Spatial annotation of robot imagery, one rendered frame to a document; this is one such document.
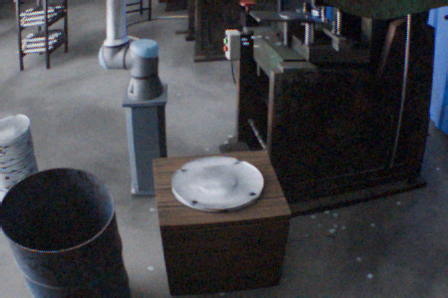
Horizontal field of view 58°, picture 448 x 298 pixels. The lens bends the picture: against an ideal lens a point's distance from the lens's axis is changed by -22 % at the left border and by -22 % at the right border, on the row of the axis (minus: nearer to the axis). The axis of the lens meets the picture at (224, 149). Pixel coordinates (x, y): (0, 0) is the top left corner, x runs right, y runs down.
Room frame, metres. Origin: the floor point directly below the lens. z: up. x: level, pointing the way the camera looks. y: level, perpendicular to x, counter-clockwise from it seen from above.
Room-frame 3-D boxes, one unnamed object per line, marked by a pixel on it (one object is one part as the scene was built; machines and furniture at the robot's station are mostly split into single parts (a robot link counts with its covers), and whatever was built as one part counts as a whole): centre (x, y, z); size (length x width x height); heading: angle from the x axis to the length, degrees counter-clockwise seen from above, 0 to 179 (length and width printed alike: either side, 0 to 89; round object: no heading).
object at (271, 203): (1.33, 0.02, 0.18); 0.40 x 0.38 x 0.35; 99
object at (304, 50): (1.95, -0.41, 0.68); 0.45 x 0.30 x 0.06; 13
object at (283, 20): (1.91, -0.24, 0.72); 0.25 x 0.14 x 0.14; 103
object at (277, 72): (1.73, -0.60, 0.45); 0.92 x 0.12 x 0.90; 103
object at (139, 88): (1.82, 0.32, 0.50); 0.15 x 0.15 x 0.10
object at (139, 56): (1.83, 0.33, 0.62); 0.13 x 0.12 x 0.14; 72
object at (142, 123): (1.82, 0.32, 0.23); 0.19 x 0.19 x 0.45; 5
